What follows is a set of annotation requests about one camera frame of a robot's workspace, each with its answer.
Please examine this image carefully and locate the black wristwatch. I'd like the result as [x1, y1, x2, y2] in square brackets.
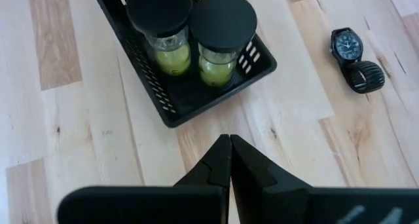
[329, 26, 386, 94]

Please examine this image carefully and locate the glass hourglass green sand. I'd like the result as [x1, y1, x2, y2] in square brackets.
[189, 0, 259, 89]

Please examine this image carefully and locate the black plastic basket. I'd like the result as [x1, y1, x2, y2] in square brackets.
[94, 0, 278, 129]

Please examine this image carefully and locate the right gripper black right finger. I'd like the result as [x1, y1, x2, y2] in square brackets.
[230, 134, 419, 224]

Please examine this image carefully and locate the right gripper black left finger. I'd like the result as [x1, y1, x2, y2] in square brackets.
[57, 134, 232, 224]

